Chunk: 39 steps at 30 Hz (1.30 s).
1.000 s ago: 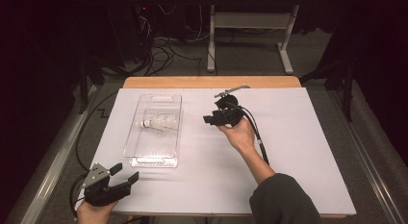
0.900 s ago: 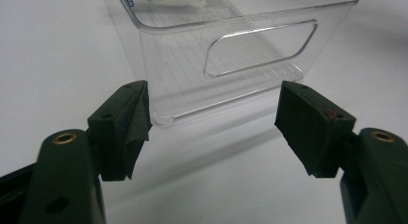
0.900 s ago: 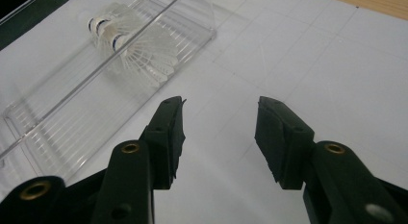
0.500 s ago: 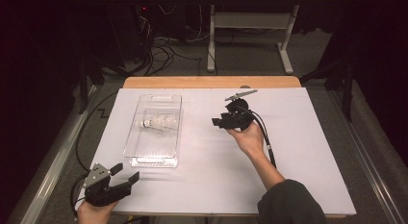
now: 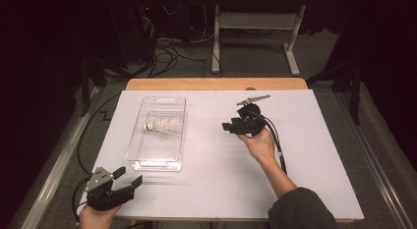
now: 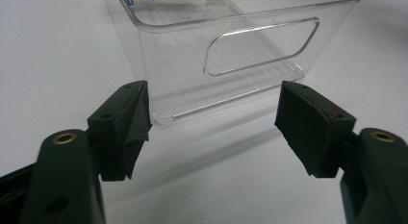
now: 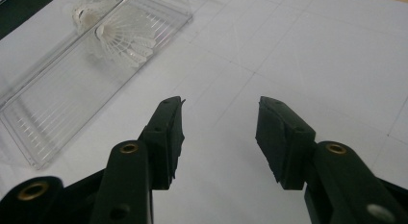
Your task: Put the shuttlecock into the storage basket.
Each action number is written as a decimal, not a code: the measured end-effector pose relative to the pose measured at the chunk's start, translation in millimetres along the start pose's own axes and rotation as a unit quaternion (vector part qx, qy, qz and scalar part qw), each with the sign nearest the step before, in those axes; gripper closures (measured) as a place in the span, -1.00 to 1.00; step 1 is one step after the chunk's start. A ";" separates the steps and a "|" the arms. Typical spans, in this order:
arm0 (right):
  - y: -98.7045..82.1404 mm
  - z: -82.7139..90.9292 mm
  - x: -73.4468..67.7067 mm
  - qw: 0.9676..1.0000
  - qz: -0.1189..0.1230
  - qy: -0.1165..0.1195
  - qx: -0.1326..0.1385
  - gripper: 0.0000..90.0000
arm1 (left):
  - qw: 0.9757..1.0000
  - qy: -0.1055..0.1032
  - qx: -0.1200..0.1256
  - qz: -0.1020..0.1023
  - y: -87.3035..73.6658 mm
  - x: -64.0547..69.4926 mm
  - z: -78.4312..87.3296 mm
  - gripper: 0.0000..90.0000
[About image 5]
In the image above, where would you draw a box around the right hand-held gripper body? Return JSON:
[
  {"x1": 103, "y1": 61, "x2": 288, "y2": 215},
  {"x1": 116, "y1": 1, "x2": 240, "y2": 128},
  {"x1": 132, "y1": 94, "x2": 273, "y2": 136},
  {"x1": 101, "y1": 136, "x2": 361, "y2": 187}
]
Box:
[{"x1": 229, "y1": 94, "x2": 271, "y2": 138}]

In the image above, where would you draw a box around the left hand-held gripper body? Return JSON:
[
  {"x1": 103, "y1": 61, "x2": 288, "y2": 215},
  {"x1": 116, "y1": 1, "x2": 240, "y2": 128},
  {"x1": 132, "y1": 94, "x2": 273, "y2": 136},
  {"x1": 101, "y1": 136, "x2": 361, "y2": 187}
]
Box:
[{"x1": 84, "y1": 165, "x2": 136, "y2": 212}]

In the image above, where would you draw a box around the clear plastic container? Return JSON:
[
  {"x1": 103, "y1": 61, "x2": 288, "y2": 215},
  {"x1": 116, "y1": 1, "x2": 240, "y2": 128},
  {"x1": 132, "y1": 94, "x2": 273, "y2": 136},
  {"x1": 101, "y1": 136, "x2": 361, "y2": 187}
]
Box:
[{"x1": 126, "y1": 95, "x2": 187, "y2": 173}]

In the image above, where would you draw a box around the person's left hand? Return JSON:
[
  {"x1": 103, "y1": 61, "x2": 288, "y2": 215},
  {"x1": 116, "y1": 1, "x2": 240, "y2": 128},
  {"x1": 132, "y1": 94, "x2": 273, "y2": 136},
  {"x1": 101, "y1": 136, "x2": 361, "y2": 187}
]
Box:
[{"x1": 78, "y1": 203, "x2": 122, "y2": 229}]

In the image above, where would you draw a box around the person's right hand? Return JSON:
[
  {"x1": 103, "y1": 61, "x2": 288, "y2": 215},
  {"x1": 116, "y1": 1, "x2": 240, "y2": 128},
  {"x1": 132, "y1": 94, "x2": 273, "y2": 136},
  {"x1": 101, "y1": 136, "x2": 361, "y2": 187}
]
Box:
[{"x1": 237, "y1": 127, "x2": 278, "y2": 164}]

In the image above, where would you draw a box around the wooden table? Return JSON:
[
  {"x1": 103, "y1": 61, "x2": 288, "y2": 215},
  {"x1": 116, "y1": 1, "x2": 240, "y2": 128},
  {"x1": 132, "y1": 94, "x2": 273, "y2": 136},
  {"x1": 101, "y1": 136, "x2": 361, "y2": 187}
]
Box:
[{"x1": 112, "y1": 77, "x2": 365, "y2": 224}]

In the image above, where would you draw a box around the white cover board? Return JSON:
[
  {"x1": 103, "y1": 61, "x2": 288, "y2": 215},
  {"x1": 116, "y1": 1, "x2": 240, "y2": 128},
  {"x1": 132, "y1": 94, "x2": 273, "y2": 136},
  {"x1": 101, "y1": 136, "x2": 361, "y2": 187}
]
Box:
[{"x1": 78, "y1": 88, "x2": 366, "y2": 222}]

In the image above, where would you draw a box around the black metal stand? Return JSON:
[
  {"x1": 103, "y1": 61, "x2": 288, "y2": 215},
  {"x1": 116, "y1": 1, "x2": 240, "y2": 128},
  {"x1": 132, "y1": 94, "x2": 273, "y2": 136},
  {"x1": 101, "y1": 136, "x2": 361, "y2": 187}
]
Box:
[
  {"x1": 306, "y1": 58, "x2": 363, "y2": 125},
  {"x1": 78, "y1": 56, "x2": 109, "y2": 118}
]

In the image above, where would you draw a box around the black computer tower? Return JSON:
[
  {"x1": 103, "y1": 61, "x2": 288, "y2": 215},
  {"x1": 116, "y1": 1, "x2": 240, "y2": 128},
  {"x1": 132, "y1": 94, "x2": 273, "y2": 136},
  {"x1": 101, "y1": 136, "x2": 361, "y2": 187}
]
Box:
[{"x1": 109, "y1": 2, "x2": 156, "y2": 65}]

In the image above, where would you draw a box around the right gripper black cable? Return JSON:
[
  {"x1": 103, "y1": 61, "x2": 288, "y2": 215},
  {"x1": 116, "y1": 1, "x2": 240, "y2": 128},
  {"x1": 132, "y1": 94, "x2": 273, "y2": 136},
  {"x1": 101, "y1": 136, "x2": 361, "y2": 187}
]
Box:
[{"x1": 252, "y1": 110, "x2": 288, "y2": 176}]

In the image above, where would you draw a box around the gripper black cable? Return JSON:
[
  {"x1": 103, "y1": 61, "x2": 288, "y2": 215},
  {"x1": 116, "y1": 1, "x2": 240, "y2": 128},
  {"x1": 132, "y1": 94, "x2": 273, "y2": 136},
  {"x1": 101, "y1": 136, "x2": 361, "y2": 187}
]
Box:
[
  {"x1": 71, "y1": 92, "x2": 122, "y2": 223},
  {"x1": 252, "y1": 110, "x2": 288, "y2": 176}
]

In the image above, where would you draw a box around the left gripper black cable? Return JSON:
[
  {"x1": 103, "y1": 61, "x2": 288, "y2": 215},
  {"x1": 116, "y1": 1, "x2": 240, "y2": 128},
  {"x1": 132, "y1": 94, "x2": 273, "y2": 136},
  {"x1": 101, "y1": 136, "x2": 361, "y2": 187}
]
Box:
[{"x1": 71, "y1": 92, "x2": 122, "y2": 223}]

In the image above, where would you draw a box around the aluminium floor rail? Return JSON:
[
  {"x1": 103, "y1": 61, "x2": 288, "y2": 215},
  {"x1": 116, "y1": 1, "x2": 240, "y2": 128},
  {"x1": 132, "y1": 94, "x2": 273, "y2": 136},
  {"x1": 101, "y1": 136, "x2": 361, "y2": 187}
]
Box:
[
  {"x1": 333, "y1": 90, "x2": 417, "y2": 229},
  {"x1": 4, "y1": 86, "x2": 101, "y2": 229}
]

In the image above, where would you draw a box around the tangle of floor cables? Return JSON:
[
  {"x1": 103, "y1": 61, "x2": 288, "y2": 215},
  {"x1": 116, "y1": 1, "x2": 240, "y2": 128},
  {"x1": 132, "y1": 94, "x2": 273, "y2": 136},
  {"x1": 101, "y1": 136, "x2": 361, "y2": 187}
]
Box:
[{"x1": 137, "y1": 2, "x2": 224, "y2": 80}]

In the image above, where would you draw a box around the white metal desk frame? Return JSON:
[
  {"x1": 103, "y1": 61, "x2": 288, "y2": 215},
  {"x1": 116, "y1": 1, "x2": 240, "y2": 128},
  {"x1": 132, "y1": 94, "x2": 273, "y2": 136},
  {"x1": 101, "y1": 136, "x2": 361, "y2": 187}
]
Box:
[{"x1": 210, "y1": 0, "x2": 308, "y2": 78}]

